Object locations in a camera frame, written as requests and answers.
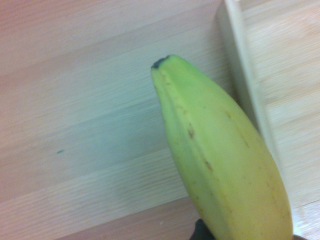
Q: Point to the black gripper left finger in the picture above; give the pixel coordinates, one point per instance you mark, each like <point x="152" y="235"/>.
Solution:
<point x="201" y="232"/>

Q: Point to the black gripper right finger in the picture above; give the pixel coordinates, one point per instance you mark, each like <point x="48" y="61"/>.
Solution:
<point x="301" y="238"/>

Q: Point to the light wooden tray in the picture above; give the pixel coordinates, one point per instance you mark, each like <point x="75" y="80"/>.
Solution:
<point x="287" y="75"/>

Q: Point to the reddish wooden coffee table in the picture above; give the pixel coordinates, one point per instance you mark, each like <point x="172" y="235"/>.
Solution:
<point x="87" y="100"/>

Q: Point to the yellow banana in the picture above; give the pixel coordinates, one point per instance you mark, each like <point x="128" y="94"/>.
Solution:
<point x="225" y="155"/>

